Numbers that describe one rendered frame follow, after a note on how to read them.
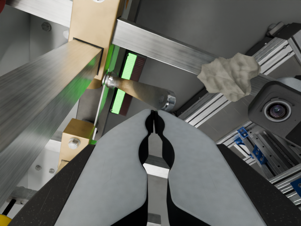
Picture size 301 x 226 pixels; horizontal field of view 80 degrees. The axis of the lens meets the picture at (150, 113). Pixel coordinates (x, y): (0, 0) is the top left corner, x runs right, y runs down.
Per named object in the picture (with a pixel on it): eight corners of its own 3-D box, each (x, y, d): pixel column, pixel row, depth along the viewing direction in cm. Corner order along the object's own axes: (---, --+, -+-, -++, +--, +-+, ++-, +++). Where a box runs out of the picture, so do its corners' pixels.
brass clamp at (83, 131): (99, 124, 38) (92, 140, 34) (88, 166, 45) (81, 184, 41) (69, 116, 37) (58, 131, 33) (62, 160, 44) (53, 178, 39)
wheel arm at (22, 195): (161, 211, 58) (161, 226, 54) (156, 217, 60) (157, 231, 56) (15, 182, 50) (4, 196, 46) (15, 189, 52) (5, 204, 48)
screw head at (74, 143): (81, 139, 34) (79, 143, 33) (79, 147, 35) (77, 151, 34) (70, 136, 33) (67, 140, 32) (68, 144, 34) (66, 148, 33)
